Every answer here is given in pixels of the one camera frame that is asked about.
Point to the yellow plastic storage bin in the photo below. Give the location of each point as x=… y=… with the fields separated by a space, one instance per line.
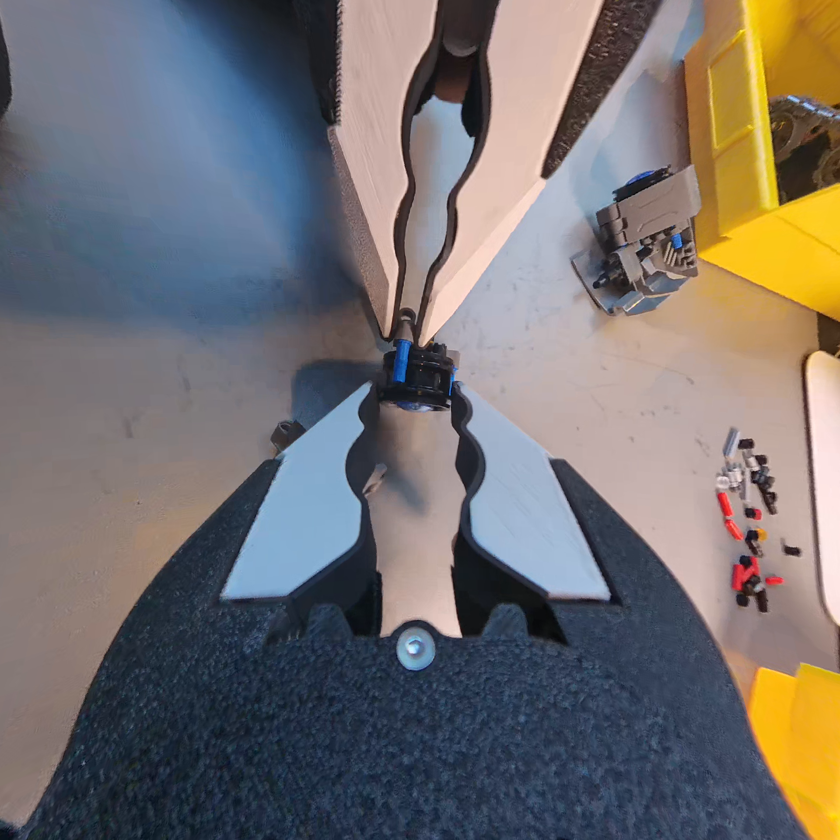
x=800 y=735
x=735 y=164

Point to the grey brick head assembly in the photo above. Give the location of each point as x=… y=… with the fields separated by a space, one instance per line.
x=649 y=223

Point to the pile of small brick parts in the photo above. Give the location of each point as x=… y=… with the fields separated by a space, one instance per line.
x=745 y=574

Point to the black round toy lens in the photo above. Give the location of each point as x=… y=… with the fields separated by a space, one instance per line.
x=426 y=377

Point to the yellow toy tracked robot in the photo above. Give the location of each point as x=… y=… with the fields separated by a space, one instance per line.
x=807 y=144

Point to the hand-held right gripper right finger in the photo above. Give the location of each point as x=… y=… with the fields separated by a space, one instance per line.
x=531 y=525

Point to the white flat pad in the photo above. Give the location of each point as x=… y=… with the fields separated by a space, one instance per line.
x=827 y=492

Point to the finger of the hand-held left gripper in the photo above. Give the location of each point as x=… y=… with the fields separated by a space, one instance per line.
x=525 y=131
x=374 y=131

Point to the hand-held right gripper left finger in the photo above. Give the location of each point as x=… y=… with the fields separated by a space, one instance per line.
x=302 y=525

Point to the grey curved brick panel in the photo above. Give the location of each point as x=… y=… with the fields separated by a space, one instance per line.
x=289 y=434

